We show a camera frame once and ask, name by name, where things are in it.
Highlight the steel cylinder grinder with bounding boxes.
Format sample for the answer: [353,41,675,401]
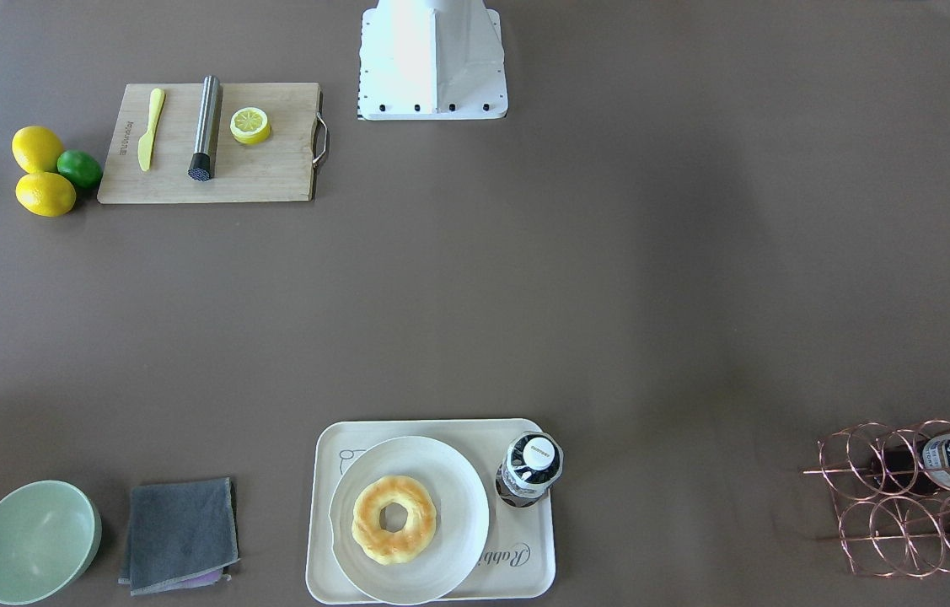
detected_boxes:
[188,74,222,183]

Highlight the copper wire bottle rack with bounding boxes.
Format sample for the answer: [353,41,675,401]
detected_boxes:
[809,419,950,577]

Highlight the glazed yellow donut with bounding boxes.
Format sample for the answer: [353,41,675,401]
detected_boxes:
[351,475,437,566]

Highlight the wooden cutting board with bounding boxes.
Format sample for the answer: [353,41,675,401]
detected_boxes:
[97,82,321,205]

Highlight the white round plate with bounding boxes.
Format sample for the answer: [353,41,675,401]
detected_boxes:
[330,437,490,604]

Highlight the yellow lemon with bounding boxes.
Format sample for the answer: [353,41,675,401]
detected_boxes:
[11,126,65,174]
[15,172,78,218]

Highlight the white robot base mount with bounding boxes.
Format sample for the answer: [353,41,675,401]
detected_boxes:
[357,1,509,121]

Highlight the half lemon slice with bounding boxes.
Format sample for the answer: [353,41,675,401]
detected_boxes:
[229,106,273,146]

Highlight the green bowl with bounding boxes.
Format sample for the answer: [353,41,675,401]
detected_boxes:
[0,480,102,606]

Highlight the yellow plastic knife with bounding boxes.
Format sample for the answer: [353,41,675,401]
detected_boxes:
[137,88,166,172]

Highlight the standing plastic drink bottle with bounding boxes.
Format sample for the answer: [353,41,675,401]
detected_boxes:
[496,432,564,508]

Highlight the grey folded cloth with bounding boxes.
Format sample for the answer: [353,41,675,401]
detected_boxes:
[119,477,240,596]

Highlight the upper yellow lemon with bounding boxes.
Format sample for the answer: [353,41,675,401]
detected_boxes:
[11,126,65,174]

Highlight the green lime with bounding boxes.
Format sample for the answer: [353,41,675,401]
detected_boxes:
[56,149,102,190]

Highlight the lower yellow lemon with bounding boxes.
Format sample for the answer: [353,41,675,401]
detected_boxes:
[15,172,78,218]

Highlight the cream rabbit tray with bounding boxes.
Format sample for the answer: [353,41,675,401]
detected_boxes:
[306,418,556,604]

